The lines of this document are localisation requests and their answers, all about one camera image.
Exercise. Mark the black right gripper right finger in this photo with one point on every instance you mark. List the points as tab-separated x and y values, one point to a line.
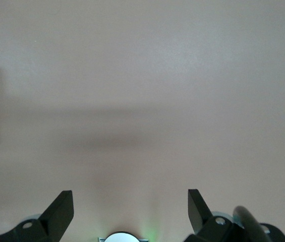
200	214

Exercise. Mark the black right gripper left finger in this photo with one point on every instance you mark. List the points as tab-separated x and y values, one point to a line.
54	219

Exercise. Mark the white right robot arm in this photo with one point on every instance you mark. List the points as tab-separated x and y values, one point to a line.
122	237

